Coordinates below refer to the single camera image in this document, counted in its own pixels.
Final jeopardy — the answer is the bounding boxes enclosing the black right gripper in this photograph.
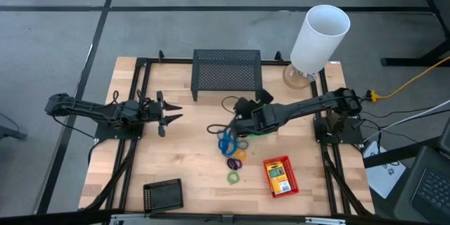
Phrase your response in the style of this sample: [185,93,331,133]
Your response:
[226,104,281,139]

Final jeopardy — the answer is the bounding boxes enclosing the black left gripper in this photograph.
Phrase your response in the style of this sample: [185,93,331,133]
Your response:
[140,90,184,138]

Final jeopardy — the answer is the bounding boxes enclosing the blue coil wristband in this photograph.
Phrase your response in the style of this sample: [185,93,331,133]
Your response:
[217,137,237,158]

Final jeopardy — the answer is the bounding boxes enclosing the purple coil wristband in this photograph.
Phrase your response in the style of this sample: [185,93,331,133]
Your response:
[226,157,243,171]

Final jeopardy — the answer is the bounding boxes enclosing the green coil wristband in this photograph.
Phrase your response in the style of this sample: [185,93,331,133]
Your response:
[226,171,240,186]

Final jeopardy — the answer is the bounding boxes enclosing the yellow green crayon box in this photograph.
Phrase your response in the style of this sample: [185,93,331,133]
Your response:
[265,161,293,196]

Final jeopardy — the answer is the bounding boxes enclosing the red plastic basket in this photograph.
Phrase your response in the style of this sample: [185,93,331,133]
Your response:
[263,155,300,199]

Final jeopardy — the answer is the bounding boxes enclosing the black plastic basket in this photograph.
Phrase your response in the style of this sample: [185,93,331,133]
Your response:
[143,178,184,214]

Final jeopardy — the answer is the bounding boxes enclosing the black mesh shelf riser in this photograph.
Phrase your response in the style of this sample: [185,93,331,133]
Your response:
[191,49,264,102]

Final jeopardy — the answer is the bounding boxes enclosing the white shade table lamp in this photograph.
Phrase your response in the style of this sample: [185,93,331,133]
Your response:
[283,4,352,90]

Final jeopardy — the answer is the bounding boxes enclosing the white flat box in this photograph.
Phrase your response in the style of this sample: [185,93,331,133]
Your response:
[363,140,407,200]

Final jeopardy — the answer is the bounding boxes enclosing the black laptop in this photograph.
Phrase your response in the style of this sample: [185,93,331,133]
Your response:
[393,146,450,224]

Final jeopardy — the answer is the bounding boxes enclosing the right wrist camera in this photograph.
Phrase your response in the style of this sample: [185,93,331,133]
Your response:
[233,97,259,115]

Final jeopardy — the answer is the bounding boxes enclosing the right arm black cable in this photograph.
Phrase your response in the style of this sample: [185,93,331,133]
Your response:
[221,95,243,115]

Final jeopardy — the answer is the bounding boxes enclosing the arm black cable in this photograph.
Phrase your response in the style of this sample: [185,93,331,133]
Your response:
[111,89,153,108]
[221,95,243,115]

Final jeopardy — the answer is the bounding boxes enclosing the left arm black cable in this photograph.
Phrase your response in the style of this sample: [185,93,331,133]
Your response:
[111,89,153,108]

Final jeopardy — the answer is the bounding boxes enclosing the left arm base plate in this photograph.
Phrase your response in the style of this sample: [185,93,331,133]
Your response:
[94,122,143,141]

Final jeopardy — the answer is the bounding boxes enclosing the black aluminium table frame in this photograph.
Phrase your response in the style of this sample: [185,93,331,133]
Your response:
[86,49,373,221]

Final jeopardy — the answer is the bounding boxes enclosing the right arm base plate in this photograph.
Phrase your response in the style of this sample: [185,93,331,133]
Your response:
[314,116,364,145]

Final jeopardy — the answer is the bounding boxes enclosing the yellow power cable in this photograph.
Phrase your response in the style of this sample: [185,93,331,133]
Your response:
[368,56,450,102]

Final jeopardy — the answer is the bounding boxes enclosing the grey white cable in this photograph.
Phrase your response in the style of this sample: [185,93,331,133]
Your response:
[364,98,450,143]

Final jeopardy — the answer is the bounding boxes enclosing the black desk frame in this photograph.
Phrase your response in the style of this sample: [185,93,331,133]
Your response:
[381,0,450,68]

